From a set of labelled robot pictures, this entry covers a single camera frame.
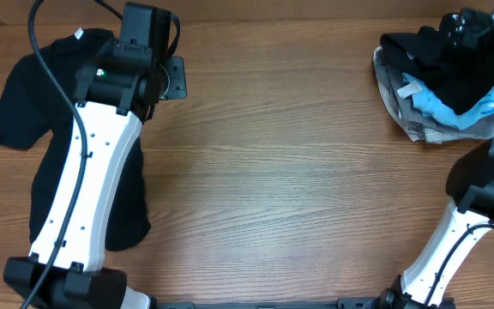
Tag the black polo shirt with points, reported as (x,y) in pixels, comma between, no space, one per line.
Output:
(457,75)

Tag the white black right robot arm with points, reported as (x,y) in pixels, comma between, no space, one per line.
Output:
(467,218)

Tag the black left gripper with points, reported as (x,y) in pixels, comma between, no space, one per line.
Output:
(177,87)

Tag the light blue printed t-shirt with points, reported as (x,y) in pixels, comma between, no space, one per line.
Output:
(431,106)

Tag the patterned grey folded garment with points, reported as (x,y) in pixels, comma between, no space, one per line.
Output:
(420,132)

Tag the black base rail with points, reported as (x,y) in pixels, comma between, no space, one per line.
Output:
(342,303)

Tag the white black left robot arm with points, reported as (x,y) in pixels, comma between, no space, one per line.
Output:
(116,92)

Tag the black t-shirt with label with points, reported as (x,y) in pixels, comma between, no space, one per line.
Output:
(30,106)

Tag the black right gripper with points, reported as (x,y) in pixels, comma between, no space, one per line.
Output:
(472,20)

